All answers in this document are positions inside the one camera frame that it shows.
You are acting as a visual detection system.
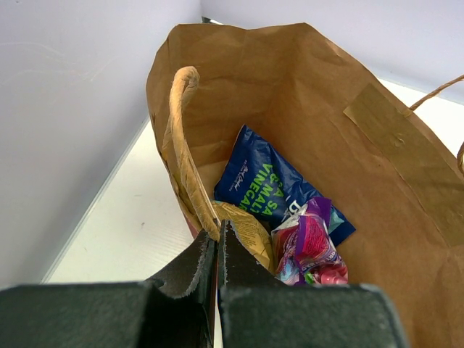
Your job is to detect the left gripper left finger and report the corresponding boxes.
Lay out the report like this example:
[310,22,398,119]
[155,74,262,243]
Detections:
[1,231,218,347]

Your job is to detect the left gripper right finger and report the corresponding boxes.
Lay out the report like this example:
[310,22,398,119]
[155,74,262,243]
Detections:
[217,220,410,347]

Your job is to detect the purple candy packet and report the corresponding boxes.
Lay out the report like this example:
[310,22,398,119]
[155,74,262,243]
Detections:
[271,197,348,286]

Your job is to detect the blue Burts crisps bag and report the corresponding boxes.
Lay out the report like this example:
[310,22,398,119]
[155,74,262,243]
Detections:
[213,124,357,247]

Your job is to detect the red paper bag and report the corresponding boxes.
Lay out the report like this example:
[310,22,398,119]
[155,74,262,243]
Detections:
[146,23,463,347]

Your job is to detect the tan kettle chips bag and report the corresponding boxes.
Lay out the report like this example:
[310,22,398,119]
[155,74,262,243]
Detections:
[212,201,275,275]

